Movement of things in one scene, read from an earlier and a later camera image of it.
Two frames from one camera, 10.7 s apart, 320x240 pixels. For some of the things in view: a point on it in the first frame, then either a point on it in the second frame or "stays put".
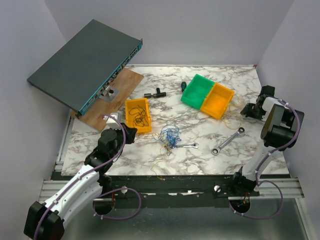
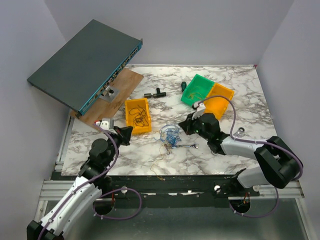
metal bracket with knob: x=109 y=94 stays put
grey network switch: x=93 y=59 stays put
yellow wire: x=223 y=120 → x=195 y=92
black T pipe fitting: x=158 y=94 stays put
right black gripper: x=246 y=110 → x=187 y=125
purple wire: x=140 y=119 stays put
